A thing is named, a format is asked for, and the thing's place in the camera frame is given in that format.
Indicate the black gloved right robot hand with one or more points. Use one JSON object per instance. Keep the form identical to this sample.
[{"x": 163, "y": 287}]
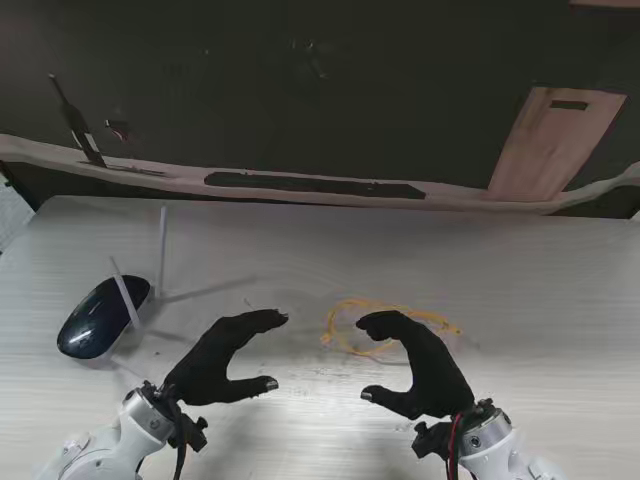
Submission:
[{"x": 430, "y": 370}]

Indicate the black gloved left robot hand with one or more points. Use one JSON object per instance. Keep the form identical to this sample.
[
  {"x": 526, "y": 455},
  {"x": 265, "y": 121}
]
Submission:
[{"x": 205, "y": 365}]

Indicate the black router with white antennas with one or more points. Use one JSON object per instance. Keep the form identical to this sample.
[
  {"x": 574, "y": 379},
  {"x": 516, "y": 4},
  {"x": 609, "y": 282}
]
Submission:
[{"x": 100, "y": 315}]

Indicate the long beige floor band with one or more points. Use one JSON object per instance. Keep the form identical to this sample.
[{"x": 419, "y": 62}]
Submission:
[{"x": 450, "y": 192}]

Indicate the long black floor strip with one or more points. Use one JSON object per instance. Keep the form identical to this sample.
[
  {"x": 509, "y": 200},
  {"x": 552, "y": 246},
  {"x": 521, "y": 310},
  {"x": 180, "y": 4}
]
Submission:
[{"x": 310, "y": 184}]

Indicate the light wooden board with slot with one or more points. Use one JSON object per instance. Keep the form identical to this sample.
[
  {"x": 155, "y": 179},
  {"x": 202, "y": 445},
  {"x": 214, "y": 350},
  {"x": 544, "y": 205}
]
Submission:
[{"x": 545, "y": 150}]

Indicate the small red and black object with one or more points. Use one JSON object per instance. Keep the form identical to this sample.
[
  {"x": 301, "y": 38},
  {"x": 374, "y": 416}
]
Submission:
[{"x": 120, "y": 131}]

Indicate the black bottle-shaped stand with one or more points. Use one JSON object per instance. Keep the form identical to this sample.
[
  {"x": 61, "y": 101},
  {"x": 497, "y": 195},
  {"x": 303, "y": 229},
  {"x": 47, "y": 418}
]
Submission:
[{"x": 75, "y": 120}]

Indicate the light wooden furniture top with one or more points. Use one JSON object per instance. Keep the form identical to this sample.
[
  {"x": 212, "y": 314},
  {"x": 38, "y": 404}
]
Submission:
[{"x": 605, "y": 2}]

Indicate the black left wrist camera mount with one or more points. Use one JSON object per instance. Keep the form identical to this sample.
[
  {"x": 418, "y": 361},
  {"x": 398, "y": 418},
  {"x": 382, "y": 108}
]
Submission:
[{"x": 192, "y": 432}]

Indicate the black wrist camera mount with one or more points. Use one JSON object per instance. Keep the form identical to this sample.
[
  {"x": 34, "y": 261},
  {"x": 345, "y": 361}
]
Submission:
[
  {"x": 192, "y": 432},
  {"x": 430, "y": 440}
]

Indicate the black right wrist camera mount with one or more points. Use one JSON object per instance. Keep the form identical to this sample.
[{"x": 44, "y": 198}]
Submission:
[{"x": 430, "y": 440}]

